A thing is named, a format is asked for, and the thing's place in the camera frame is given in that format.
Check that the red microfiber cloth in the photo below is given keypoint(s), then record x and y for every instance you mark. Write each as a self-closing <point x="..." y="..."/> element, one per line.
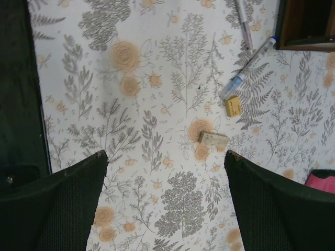
<point x="322" y="179"/>

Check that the yellow eraser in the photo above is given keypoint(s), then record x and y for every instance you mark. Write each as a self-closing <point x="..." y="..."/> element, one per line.
<point x="233" y="107"/>

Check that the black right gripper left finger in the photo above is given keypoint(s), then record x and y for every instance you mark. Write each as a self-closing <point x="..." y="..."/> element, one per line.
<point x="55" y="212"/>

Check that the white grey eraser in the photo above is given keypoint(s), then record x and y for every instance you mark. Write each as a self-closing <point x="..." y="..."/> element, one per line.
<point x="214" y="139"/>

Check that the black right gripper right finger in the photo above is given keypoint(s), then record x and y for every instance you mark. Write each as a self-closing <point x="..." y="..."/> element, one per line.
<point x="276" y="213"/>

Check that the grey white pen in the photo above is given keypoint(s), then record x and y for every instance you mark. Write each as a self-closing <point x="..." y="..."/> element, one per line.
<point x="244" y="25"/>

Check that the floral table mat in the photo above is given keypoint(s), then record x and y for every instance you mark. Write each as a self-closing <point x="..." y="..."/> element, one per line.
<point x="140" y="80"/>

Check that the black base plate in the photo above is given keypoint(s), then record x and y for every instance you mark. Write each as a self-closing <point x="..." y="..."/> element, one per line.
<point x="24" y="151"/>

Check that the blue correction pen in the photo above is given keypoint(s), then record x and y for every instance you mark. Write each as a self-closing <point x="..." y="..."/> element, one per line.
<point x="231" y="87"/>

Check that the brown wooden desk organizer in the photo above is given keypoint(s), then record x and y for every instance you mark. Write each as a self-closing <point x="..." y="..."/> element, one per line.
<point x="304" y="25"/>

